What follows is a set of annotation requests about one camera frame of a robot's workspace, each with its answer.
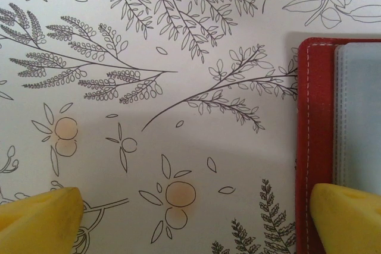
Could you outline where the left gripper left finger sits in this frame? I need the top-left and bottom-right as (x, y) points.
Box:
(0, 187), (85, 254)

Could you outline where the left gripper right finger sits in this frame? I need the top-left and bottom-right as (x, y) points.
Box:
(310, 183), (381, 254)

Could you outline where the red card holder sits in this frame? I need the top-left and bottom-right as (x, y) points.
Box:
(295, 37), (381, 254)

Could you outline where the floral table cover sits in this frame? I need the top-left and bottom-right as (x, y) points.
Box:
(0, 0), (381, 254)

